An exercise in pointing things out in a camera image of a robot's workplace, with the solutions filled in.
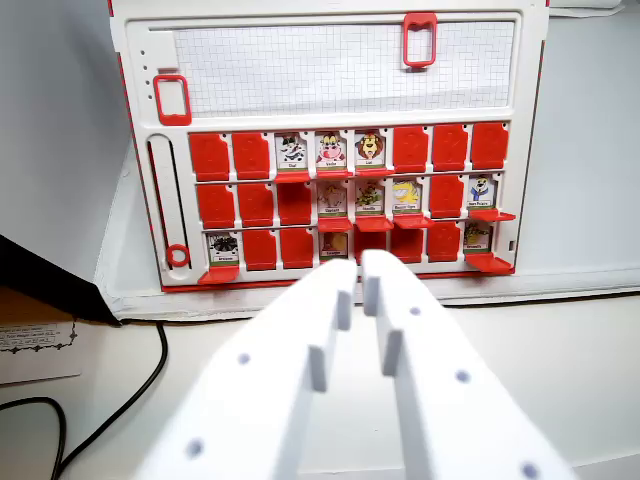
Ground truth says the red card flap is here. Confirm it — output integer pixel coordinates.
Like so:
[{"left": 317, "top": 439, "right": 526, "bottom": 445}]
[{"left": 464, "top": 252, "right": 517, "bottom": 276}]

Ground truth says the snail picture card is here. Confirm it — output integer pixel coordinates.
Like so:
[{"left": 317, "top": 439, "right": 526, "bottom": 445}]
[{"left": 319, "top": 231, "right": 350, "bottom": 262}]

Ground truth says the tiger shark picture card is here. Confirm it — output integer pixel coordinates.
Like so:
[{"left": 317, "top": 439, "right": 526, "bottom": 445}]
[{"left": 392, "top": 178, "right": 423, "bottom": 216}]

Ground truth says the elephant picture card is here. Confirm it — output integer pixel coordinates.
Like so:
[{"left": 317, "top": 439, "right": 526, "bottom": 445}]
[{"left": 317, "top": 180, "right": 349, "bottom": 218}]

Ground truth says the polar bear picture card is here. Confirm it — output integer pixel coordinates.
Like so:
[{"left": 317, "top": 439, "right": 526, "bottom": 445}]
[{"left": 468, "top": 175, "right": 499, "bottom": 211}]

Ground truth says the white printed paper card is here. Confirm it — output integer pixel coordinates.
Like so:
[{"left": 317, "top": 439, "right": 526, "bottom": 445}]
[{"left": 0, "top": 319, "right": 84, "bottom": 387}]

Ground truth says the caterpillar picture card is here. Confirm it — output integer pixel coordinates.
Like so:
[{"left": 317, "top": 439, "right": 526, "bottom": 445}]
[{"left": 355, "top": 179, "right": 387, "bottom": 217}]

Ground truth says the black box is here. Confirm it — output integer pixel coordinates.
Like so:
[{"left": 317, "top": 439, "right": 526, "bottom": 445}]
[{"left": 0, "top": 233, "right": 124, "bottom": 329}]

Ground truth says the red and white game board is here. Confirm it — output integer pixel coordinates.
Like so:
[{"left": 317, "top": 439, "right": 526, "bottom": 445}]
[{"left": 106, "top": 0, "right": 552, "bottom": 294}]

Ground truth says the black cable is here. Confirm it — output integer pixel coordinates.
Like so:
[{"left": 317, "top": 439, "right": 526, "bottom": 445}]
[
  {"left": 0, "top": 396, "right": 68, "bottom": 480},
  {"left": 48, "top": 320, "right": 169, "bottom": 480}
]

